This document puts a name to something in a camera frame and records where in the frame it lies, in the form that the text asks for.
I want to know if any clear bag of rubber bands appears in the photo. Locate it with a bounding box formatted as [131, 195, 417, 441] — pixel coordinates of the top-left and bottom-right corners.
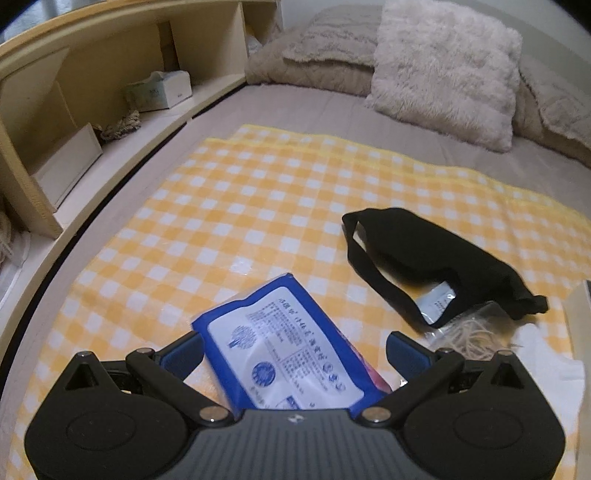
[424, 302, 511, 361]

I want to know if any wooden bedside shelf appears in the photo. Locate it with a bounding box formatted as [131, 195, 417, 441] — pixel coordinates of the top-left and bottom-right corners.
[0, 0, 284, 333]

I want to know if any beige quilted pillow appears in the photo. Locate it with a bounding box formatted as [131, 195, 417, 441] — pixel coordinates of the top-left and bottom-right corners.
[281, 6, 385, 68]
[512, 54, 591, 163]
[245, 45, 376, 97]

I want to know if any black sleep mask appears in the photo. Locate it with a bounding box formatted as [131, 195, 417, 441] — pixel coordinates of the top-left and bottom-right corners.
[342, 208, 550, 329]

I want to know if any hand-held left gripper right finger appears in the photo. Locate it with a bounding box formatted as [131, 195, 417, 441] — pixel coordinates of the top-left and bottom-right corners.
[356, 330, 533, 424]

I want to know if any white tissue box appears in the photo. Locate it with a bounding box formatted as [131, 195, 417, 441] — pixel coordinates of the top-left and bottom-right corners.
[124, 71, 193, 112]

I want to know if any yellow checkered cloth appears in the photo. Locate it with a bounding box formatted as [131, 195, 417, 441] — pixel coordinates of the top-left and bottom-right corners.
[0, 124, 591, 480]

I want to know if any fluffy white pillow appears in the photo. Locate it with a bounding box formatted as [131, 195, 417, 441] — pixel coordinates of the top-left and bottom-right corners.
[364, 0, 525, 153]

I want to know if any blue tissue packet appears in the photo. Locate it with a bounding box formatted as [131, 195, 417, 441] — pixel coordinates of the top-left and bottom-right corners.
[191, 272, 392, 418]

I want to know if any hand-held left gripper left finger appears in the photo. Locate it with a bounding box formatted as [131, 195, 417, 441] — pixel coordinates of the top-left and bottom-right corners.
[60, 330, 236, 425]

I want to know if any coiled beige rope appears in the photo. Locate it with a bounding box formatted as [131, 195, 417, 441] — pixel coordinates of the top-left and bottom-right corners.
[98, 109, 142, 142]

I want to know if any white paper towel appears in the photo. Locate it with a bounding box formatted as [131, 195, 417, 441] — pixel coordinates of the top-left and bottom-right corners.
[496, 322, 586, 446]

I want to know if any flat white box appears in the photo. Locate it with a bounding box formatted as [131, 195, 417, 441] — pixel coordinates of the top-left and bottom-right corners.
[31, 122, 103, 209]

